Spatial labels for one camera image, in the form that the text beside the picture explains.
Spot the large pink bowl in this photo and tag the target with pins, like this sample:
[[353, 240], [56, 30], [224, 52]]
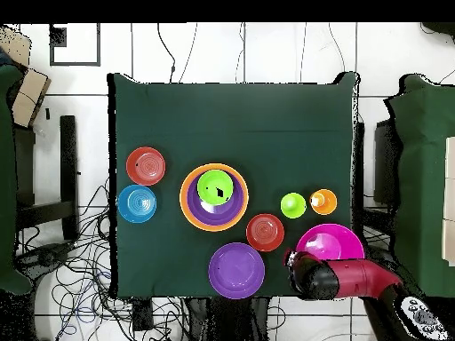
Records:
[[330, 241]]

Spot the green cup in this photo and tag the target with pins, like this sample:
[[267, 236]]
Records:
[[293, 206]]

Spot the purple bowl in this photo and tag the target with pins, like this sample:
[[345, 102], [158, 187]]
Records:
[[220, 215], [236, 270]]

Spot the small green bowl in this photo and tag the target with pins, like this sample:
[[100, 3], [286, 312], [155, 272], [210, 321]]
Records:
[[209, 186]]

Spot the large orange bowl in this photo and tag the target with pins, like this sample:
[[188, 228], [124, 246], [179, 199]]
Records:
[[183, 202]]

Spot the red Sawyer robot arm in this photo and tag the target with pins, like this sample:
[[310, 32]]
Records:
[[362, 277]]

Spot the small red bowl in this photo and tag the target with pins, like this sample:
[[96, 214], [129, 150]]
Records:
[[145, 166], [265, 232]]

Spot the orange cup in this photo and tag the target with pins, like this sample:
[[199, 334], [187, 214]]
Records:
[[327, 204]]

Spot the grey floor stand base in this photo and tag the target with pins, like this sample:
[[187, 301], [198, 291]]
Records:
[[378, 254], [46, 256]]

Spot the black case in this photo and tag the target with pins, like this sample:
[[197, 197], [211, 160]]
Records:
[[384, 163]]

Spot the dark green tablecloth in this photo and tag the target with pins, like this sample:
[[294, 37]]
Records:
[[199, 117], [419, 177], [7, 177]]

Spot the black power adapter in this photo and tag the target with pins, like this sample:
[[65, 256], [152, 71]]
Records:
[[143, 316]]

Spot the small blue bowl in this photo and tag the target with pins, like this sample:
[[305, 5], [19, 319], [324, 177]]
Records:
[[137, 203]]

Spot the white box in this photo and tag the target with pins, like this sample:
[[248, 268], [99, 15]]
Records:
[[449, 199]]

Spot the black stand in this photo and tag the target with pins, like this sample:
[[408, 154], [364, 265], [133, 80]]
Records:
[[68, 160]]

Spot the cardboard box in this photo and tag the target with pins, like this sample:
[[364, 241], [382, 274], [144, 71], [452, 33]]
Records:
[[30, 96], [16, 44]]

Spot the black floor frame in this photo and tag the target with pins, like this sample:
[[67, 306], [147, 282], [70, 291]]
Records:
[[58, 37]]

